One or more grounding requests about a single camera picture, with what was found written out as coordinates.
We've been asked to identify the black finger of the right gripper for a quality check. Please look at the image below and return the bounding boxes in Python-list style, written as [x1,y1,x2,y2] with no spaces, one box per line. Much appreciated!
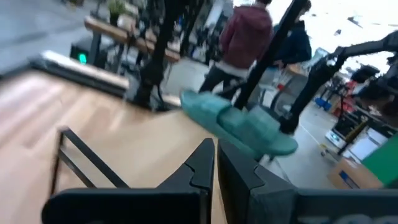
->
[279,83,315,136]

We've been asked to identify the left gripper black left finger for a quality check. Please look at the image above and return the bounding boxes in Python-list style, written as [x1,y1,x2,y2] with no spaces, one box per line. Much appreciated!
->
[157,138,216,224]

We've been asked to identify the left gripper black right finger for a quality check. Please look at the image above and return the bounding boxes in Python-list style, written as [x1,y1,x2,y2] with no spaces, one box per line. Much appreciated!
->
[217,139,297,224]

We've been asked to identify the green rubber slide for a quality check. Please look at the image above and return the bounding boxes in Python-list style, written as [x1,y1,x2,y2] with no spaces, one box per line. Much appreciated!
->
[179,89,299,160]

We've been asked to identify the wooden shelf with black legs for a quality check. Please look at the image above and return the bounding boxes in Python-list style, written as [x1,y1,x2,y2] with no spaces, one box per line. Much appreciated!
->
[49,126,130,197]

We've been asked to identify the person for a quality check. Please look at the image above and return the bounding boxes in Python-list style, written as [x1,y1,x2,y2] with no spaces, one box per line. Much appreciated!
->
[273,0,313,69]
[198,0,275,101]

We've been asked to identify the brown cardboard box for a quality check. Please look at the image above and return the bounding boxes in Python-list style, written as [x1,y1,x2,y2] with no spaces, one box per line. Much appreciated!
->
[326,156,384,190]

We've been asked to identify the green board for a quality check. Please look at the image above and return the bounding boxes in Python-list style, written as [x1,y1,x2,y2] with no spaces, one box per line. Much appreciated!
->
[361,133,398,189]

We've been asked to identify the wooden background desk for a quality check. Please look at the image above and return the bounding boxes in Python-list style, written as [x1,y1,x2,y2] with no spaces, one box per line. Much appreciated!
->
[83,15,182,63]

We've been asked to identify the black box with green light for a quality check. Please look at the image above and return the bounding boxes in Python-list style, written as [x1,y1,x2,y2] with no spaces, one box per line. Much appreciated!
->
[70,40,95,68]

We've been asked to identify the small background potted plant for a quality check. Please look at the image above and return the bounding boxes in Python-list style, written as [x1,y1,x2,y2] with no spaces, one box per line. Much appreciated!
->
[107,0,128,26]

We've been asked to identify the black aluminium table frame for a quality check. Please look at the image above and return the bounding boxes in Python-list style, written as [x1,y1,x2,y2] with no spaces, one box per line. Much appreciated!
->
[29,0,308,113]

